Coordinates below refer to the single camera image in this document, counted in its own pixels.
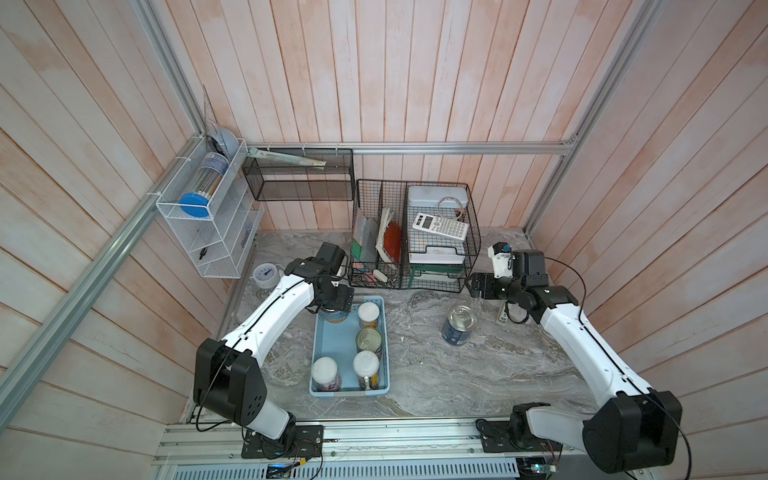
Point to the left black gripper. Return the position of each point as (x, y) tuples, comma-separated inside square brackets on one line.
[(342, 301)]

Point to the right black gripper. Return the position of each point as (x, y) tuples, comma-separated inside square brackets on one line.
[(478, 277)]

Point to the white lid small tan can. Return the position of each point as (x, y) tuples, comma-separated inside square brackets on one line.
[(369, 315)]

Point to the light blue plastic basket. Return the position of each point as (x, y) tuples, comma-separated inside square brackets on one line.
[(338, 341)]

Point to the dark blue pull tab can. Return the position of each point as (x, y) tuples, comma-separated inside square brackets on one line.
[(459, 325)]

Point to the white lid yellow label can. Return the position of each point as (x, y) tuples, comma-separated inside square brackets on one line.
[(366, 365)]

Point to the white lid red label can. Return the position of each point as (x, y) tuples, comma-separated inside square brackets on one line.
[(325, 375)]

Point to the blue yellow pull tab can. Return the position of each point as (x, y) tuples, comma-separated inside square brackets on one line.
[(332, 316)]

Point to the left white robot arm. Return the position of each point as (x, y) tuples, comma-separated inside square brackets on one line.
[(228, 380)]

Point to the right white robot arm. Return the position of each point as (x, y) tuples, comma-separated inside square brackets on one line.
[(634, 427)]

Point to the white alarm clock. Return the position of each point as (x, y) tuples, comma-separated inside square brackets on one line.
[(267, 275)]

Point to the white eraser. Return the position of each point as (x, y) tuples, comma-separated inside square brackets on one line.
[(380, 276)]

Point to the green folder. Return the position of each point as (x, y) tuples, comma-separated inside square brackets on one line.
[(435, 272)]

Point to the red notebook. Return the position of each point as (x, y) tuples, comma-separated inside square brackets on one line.
[(392, 241)]

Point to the white calculator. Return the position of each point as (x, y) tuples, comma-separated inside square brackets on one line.
[(444, 227)]

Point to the pale green ruler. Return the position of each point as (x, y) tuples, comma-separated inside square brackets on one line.
[(274, 156)]

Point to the white storage box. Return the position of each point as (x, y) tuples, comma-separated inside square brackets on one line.
[(438, 197)]

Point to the blue cap clear tube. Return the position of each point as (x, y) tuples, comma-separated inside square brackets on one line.
[(206, 180)]

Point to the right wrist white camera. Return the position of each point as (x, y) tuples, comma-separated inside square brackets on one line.
[(500, 254)]

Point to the black wire desk organizer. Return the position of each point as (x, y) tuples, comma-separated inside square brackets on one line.
[(375, 204)]

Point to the black mesh wall basket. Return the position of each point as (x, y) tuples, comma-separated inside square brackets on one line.
[(273, 181)]

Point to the white wire wall shelf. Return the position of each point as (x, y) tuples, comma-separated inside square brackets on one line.
[(219, 244)]

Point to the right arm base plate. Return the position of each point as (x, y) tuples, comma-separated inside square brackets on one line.
[(501, 436)]

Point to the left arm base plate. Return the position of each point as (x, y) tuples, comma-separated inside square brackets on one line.
[(298, 442)]

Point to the aluminium rail frame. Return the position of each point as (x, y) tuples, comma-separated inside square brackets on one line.
[(448, 448)]

